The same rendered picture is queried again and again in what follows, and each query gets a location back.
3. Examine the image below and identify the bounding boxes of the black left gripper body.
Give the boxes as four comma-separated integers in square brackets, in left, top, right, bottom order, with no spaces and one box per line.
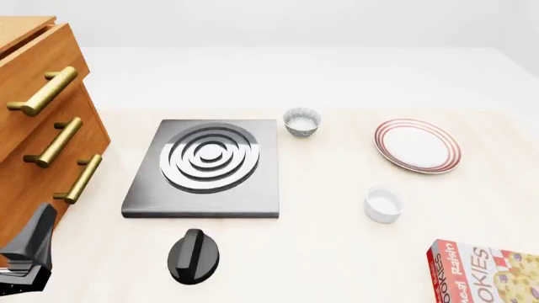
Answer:
[0,252,53,293]

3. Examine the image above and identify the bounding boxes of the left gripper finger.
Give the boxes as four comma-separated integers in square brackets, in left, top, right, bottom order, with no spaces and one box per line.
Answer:
[0,202,58,273]

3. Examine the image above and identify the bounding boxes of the flat black stove plate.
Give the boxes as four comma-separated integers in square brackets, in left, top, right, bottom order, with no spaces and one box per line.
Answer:
[120,119,281,220]

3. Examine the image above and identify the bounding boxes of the patterned speckled bowl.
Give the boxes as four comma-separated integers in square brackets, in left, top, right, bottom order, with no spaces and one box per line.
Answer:
[282,106,323,140]

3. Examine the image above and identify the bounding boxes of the small white bowl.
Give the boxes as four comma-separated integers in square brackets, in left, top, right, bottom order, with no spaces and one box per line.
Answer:
[363,184,405,225]

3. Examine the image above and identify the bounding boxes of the white plate with red rings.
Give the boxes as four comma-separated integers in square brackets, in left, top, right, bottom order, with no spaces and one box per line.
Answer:
[373,118,462,175]

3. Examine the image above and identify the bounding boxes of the red cookies box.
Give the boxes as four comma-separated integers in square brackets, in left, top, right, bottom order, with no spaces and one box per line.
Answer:
[425,238,539,303]

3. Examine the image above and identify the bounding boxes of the round black stove knob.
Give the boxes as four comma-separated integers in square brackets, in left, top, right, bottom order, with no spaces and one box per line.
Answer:
[167,227,221,285]

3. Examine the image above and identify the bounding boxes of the wooden drawer, pulled out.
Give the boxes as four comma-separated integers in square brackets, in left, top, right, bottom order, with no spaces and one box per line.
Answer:
[0,23,91,164]

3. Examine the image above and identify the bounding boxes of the wooden cabinet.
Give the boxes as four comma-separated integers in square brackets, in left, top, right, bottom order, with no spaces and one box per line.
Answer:
[0,15,112,269]

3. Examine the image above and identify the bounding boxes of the brass drawer handle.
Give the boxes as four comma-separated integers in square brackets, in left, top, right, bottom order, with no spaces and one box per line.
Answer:
[6,66,79,119]
[52,153,104,205]
[22,116,84,169]

